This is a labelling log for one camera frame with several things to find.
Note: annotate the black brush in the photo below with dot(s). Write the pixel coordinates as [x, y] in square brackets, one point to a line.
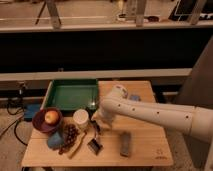
[94, 144]

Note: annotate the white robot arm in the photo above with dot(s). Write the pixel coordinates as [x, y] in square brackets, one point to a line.
[194, 121]

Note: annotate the green plastic tray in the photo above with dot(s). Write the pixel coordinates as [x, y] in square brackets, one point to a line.
[72, 94]

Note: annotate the blue sponge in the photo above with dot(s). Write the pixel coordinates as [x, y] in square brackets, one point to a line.
[135, 97]

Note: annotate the white cup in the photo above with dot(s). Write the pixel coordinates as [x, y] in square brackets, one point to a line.
[81, 118]

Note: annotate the grey rectangular block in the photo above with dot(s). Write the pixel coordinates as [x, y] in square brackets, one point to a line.
[125, 149]

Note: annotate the bunch of dark grapes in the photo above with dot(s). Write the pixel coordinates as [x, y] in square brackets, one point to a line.
[70, 135]

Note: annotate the yellow red apple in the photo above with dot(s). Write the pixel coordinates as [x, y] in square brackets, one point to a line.
[51, 117]

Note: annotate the blue rounded object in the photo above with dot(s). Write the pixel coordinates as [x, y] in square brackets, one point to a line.
[55, 141]

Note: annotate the blue box on floor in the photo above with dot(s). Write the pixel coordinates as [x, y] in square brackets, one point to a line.
[30, 111]

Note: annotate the wooden handled brush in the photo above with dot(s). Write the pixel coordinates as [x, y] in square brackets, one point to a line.
[76, 145]

